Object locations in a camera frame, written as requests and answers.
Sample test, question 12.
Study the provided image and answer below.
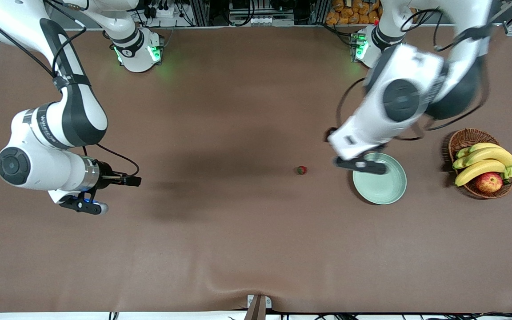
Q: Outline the pale green round plate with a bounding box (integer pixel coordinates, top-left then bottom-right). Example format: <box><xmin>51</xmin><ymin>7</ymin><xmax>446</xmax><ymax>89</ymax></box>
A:
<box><xmin>352</xmin><ymin>152</ymin><xmax>408</xmax><ymax>205</ymax></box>

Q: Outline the brown wicker basket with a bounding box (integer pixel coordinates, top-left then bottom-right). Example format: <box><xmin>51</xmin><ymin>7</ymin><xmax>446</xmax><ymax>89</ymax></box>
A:
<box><xmin>448</xmin><ymin>128</ymin><xmax>512</xmax><ymax>199</ymax></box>

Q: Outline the brown table cover sheet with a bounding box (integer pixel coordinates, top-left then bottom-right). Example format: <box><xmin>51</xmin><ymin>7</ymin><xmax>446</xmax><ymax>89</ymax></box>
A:
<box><xmin>0</xmin><ymin>27</ymin><xmax>512</xmax><ymax>314</ymax></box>

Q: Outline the yellow banana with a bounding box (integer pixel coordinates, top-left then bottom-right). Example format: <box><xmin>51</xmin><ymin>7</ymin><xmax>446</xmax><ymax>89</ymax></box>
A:
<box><xmin>455</xmin><ymin>160</ymin><xmax>508</xmax><ymax>187</ymax></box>
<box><xmin>452</xmin><ymin>147</ymin><xmax>512</xmax><ymax>170</ymax></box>
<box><xmin>455</xmin><ymin>142</ymin><xmax>503</xmax><ymax>160</ymax></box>

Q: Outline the bag of orange bread rolls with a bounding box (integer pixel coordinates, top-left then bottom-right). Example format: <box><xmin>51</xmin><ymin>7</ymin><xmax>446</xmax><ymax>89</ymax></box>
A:
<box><xmin>326</xmin><ymin>0</ymin><xmax>382</xmax><ymax>25</ymax></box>

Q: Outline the red yellow apple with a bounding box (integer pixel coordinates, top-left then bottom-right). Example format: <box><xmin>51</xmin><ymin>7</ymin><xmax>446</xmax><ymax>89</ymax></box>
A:
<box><xmin>475</xmin><ymin>172</ymin><xmax>504</xmax><ymax>194</ymax></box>

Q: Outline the white power strip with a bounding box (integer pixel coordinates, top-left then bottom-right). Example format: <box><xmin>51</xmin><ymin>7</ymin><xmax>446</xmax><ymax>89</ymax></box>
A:
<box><xmin>147</xmin><ymin>5</ymin><xmax>177</xmax><ymax>19</ymax></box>

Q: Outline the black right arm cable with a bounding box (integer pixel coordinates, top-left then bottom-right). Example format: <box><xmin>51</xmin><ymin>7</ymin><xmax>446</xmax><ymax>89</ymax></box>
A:
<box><xmin>0</xmin><ymin>0</ymin><xmax>140</xmax><ymax>178</ymax></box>

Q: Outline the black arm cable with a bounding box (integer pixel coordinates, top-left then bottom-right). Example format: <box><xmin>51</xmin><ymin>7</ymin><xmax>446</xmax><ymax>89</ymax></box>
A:
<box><xmin>0</xmin><ymin>0</ymin><xmax>140</xmax><ymax>178</ymax></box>
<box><xmin>335</xmin><ymin>7</ymin><xmax>492</xmax><ymax>142</ymax></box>

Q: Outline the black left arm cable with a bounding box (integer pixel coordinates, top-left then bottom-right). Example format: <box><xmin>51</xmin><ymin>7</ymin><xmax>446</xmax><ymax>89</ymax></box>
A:
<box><xmin>335</xmin><ymin>7</ymin><xmax>492</xmax><ymax>142</ymax></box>

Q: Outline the aluminium frame post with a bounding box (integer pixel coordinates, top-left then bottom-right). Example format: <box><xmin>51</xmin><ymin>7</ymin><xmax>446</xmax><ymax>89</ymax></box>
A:
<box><xmin>192</xmin><ymin>0</ymin><xmax>211</xmax><ymax>26</ymax></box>
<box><xmin>310</xmin><ymin>0</ymin><xmax>330</xmax><ymax>25</ymax></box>

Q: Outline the grey table edge rail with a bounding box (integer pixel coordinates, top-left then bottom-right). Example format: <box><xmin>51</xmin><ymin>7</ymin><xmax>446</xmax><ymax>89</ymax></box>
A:
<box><xmin>78</xmin><ymin>24</ymin><xmax>508</xmax><ymax>32</ymax></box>

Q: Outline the grey metal clamp bracket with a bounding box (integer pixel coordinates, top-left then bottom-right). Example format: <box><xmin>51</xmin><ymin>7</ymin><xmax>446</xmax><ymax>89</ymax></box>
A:
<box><xmin>246</xmin><ymin>294</ymin><xmax>273</xmax><ymax>320</ymax></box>

